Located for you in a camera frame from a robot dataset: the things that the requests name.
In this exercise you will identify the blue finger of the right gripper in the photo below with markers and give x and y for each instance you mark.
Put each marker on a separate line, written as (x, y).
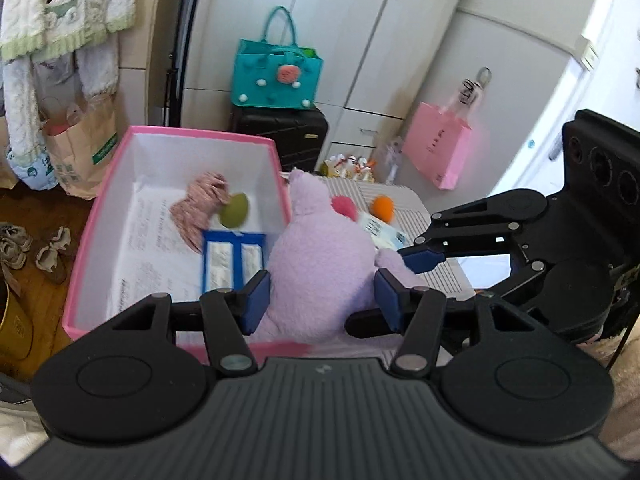
(367, 324)
(421, 259)

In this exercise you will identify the green soft pad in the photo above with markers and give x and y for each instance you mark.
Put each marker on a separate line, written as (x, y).
(233, 215)

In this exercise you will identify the white door with handle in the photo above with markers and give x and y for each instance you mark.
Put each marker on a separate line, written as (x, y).
(603, 76)

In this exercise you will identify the white wardrobe cabinet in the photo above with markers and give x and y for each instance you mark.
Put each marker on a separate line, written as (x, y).
(382, 58)

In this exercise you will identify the floral pink scrunchie cloth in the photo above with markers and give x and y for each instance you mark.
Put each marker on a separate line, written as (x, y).
(205, 196)

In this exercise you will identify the pink paper shopping bag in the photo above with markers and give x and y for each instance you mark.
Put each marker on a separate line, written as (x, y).
(437, 144)

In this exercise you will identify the grey slippers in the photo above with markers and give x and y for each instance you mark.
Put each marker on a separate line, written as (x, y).
(17, 243)

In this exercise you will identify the purple plush toy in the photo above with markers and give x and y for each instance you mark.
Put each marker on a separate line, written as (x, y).
(322, 269)

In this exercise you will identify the cream fleece pajama jacket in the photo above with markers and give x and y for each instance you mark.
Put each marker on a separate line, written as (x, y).
(52, 28)

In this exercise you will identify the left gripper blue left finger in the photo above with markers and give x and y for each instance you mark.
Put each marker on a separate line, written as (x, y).
(254, 301)

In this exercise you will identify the black suitcase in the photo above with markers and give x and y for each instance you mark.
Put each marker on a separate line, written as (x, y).
(299, 135)

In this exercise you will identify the pink storage box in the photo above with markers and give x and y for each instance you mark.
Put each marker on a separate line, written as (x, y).
(157, 157)

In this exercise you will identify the white printed paper sheet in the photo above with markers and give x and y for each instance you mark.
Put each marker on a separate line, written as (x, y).
(153, 257)

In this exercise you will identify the blue wet wipes pack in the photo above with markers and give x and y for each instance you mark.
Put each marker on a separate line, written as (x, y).
(231, 259)

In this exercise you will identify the orange plush ball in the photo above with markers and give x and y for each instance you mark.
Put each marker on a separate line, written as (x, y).
(382, 207)

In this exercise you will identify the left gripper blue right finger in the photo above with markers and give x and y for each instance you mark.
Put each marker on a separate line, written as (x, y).
(391, 297)

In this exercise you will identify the red strawberry plush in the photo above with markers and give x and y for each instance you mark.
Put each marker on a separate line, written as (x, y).
(345, 206)

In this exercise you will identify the white cotton tissue pack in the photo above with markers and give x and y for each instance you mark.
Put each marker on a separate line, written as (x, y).
(383, 235)

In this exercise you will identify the brown paper bag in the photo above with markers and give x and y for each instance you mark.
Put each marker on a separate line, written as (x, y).
(81, 153)

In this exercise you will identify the yellow drink bottle pack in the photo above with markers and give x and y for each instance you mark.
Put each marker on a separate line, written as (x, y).
(348, 167)

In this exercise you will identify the teal felt tote bag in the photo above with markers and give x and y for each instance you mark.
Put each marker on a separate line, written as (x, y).
(267, 75)

